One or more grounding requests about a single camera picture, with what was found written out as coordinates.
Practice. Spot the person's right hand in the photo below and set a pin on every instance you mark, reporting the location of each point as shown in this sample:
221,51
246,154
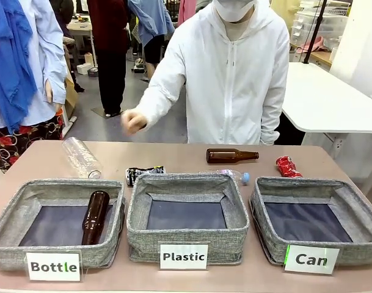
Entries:
132,122

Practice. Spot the crushed black soda can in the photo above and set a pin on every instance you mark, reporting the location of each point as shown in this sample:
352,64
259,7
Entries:
133,176

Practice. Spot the large clear plastic bottle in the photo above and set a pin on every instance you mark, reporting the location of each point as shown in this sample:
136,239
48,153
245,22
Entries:
80,157

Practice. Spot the brown glass bottle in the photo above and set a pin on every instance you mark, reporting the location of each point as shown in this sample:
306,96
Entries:
225,155
95,216

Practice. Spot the clear bottle with blue cap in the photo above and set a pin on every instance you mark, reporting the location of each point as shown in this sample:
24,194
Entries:
239,177

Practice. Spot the person's right forearm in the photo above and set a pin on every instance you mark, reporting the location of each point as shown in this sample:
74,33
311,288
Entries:
161,103

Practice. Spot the grey fabric basket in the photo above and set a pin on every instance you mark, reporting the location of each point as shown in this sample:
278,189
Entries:
143,241
8,250
265,219

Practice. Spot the crushed red soda can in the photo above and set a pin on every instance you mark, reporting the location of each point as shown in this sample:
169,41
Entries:
288,166

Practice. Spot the white Can label sign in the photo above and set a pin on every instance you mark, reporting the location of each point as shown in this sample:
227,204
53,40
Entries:
311,259

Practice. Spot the brown cardboard sheet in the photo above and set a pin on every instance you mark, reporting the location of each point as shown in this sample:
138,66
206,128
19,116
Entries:
70,97

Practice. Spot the white box on floor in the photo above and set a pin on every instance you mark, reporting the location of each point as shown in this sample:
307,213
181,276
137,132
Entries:
83,69

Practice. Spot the figure in dark red garment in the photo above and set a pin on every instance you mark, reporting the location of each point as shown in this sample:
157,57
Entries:
112,45

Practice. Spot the mannequin hand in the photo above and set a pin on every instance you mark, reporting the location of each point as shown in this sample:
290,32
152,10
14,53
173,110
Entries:
52,99

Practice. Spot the mannequin in blue shirt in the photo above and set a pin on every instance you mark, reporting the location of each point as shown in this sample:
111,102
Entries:
152,24

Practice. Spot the light blue shirt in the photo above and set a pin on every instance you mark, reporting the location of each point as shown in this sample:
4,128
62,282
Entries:
49,61

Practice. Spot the person in white hoodie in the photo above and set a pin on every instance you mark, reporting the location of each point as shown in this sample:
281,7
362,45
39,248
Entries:
234,91

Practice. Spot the white background desk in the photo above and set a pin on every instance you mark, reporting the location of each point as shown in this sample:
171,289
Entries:
80,27

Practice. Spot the pink garment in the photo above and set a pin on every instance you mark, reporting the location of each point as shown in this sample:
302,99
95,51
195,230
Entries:
185,12

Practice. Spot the red floral black skirt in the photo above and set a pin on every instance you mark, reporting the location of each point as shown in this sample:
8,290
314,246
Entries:
8,143

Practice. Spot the blue scarf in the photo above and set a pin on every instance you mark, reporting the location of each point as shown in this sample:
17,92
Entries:
8,61

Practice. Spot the white Plastic label sign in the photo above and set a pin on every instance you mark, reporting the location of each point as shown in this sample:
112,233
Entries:
183,256

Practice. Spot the white face mask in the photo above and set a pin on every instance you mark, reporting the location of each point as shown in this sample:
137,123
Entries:
233,10

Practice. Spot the white Bottle label sign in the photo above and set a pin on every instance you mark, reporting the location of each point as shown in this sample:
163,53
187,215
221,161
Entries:
54,266

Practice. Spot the pink cloth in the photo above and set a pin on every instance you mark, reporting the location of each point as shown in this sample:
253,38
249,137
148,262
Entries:
311,45

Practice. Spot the white table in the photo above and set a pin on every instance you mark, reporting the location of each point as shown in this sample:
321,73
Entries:
326,100

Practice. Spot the black pole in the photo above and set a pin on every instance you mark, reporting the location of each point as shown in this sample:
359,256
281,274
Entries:
314,36

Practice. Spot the clear plastic storage drawers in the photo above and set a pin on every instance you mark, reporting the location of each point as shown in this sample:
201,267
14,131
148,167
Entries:
323,29

